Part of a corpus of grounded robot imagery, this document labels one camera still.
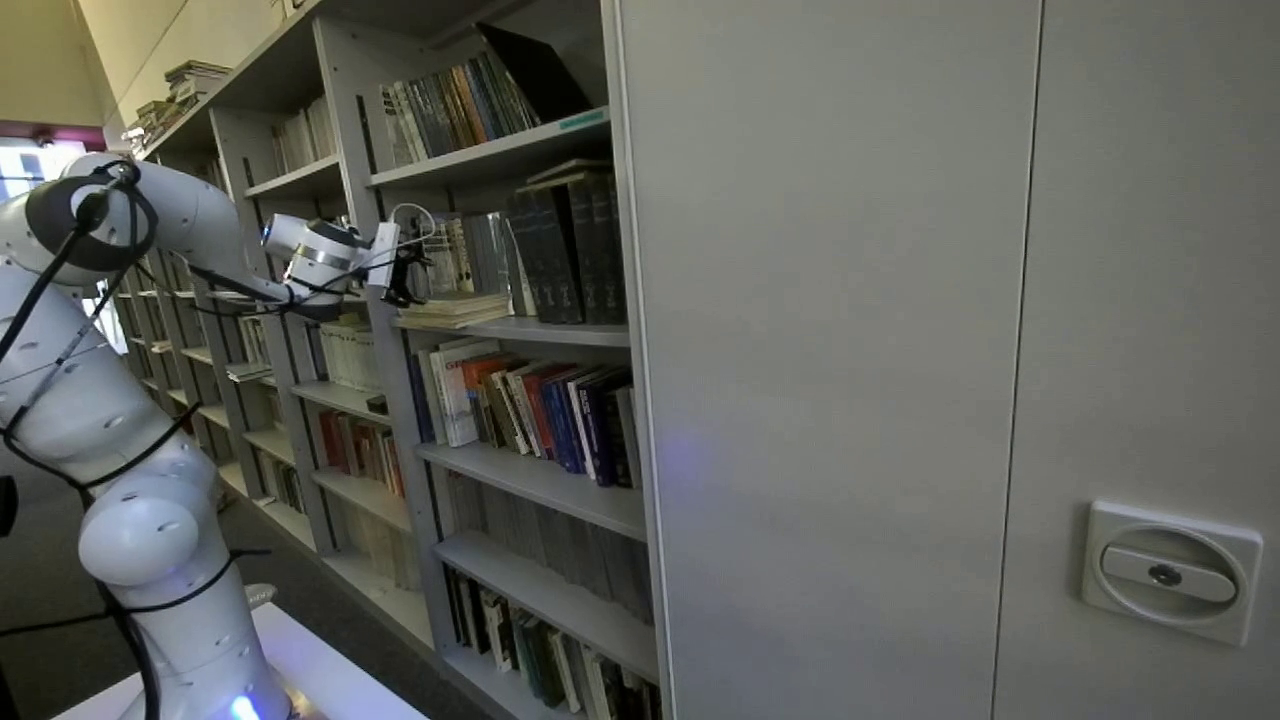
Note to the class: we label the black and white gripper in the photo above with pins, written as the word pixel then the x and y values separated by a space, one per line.
pixel 390 262

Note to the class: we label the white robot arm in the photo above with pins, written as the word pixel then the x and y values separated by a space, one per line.
pixel 151 528

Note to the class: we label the row of colourful books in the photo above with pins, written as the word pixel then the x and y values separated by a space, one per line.
pixel 532 406

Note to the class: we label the row of grey Machine Intelligence books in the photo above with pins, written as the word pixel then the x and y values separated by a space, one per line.
pixel 554 251

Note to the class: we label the stack of pale journals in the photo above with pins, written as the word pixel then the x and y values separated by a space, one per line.
pixel 443 312

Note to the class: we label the grey left bookshelf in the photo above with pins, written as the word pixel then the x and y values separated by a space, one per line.
pixel 289 401

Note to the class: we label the grey bookshelf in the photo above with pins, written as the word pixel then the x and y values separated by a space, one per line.
pixel 482 136
pixel 289 401

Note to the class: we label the grey middle bookshelf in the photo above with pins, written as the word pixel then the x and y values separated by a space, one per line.
pixel 482 136

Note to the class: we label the white robot table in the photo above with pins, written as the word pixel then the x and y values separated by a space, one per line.
pixel 318 679

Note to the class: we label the round cabinet lock handle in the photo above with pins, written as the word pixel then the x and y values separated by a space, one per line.
pixel 1183 573

